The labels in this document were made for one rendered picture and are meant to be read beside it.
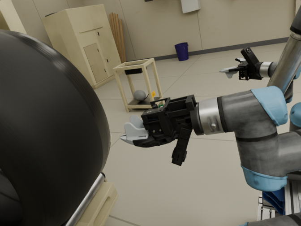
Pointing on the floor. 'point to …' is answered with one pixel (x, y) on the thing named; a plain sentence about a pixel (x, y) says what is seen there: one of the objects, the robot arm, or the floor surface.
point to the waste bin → (182, 51)
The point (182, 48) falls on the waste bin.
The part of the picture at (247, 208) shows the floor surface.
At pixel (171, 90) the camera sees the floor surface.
